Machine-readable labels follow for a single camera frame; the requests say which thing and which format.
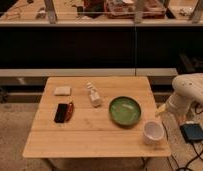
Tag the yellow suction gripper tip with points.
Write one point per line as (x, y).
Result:
(160, 110)

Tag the white ceramic cup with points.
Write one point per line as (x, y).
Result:
(153, 133)

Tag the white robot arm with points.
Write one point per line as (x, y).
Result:
(188, 88)

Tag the green ceramic bowl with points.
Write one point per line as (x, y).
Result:
(124, 111)

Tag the black foot pedal box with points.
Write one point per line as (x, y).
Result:
(192, 132)

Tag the light wooden table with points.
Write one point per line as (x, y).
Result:
(90, 131)

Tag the white plastic bottle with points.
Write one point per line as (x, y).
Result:
(93, 94)

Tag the red marker pen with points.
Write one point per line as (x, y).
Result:
(69, 111)

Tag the black rectangular case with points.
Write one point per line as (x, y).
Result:
(60, 113)

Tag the red crate on shelf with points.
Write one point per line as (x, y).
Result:
(127, 8)

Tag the long white shelf bench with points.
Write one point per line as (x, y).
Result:
(88, 72)

